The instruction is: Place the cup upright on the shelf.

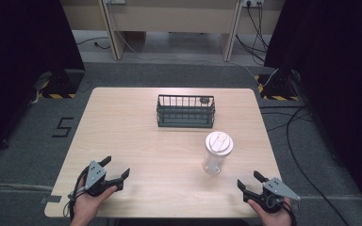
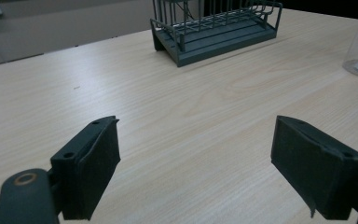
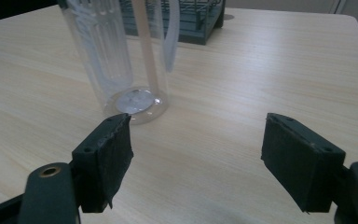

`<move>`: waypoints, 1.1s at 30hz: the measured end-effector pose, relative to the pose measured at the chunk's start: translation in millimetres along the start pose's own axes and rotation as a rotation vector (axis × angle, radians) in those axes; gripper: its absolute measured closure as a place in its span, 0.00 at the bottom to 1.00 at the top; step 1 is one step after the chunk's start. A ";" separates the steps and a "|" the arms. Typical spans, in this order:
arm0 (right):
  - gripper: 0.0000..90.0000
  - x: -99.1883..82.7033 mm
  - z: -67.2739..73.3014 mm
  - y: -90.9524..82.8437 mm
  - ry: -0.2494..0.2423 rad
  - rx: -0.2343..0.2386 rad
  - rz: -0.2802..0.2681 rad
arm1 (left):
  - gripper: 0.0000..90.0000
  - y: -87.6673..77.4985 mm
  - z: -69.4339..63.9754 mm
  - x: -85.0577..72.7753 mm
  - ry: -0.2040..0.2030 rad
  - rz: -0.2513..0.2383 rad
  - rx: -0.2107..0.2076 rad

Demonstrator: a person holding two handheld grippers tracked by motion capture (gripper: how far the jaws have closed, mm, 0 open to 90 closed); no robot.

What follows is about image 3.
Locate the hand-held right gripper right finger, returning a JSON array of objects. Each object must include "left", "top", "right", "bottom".
[{"left": 260, "top": 112, "right": 347, "bottom": 214}]

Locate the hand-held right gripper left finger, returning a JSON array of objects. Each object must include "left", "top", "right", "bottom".
[{"left": 71, "top": 113, "right": 134, "bottom": 214}]

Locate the clear plastic measuring cup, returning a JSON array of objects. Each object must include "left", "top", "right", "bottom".
[{"left": 58, "top": 0, "right": 181, "bottom": 126}]

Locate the beige straw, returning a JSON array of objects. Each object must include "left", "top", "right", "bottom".
[{"left": 131, "top": 0, "right": 162, "bottom": 98}]

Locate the white translucent straw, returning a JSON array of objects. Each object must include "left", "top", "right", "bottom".
[{"left": 158, "top": 0, "right": 181, "bottom": 73}]

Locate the dark wire rack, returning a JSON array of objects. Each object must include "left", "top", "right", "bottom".
[{"left": 119, "top": 0, "right": 227, "bottom": 46}]

